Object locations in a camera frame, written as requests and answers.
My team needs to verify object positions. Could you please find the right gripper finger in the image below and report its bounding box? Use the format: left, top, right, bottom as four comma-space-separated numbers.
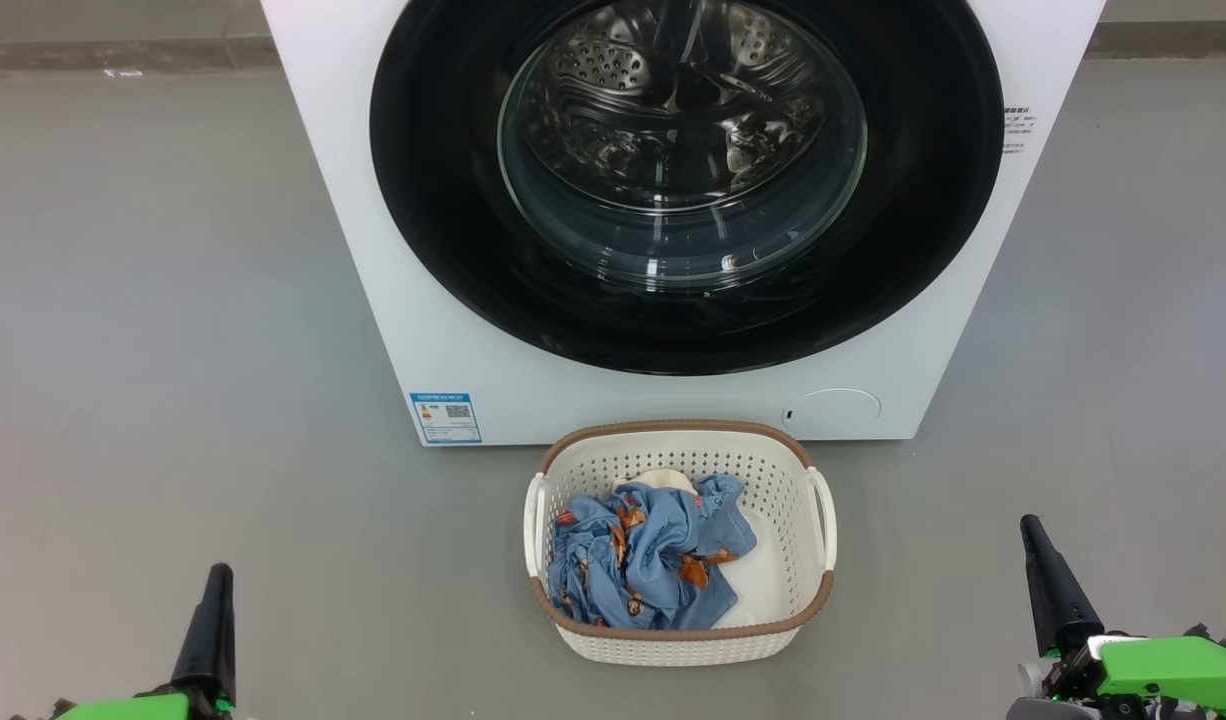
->
1020, 514, 1106, 659

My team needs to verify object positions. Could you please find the right gripper body green plate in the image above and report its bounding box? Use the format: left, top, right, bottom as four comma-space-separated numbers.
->
1018, 632, 1226, 720

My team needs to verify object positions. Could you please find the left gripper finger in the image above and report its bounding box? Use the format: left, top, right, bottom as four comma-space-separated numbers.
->
170, 563, 237, 701

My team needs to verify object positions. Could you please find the left gripper body green plate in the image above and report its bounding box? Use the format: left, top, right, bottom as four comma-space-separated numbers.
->
53, 683, 236, 720

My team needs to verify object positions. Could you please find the blue bear-print shirt cream collar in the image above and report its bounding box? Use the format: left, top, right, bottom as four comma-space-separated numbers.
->
613, 467, 759, 631

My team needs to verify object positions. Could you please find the black round glass washer door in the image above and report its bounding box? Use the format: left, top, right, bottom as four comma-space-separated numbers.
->
369, 0, 1005, 377

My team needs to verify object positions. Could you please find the white front-load washing machine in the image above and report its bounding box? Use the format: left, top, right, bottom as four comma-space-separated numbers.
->
261, 0, 1107, 447

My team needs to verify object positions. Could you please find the stainless steel washing machine drum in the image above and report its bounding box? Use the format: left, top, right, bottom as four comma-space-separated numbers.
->
518, 0, 854, 216

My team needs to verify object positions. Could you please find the round white filter cover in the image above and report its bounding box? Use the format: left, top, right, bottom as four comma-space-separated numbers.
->
781, 388, 882, 437

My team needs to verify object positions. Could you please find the cream laundry basket brown rim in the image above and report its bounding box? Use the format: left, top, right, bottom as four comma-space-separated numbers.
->
523, 420, 837, 668

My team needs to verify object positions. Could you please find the printed text label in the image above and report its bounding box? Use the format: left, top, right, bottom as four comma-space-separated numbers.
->
1001, 103, 1036, 154

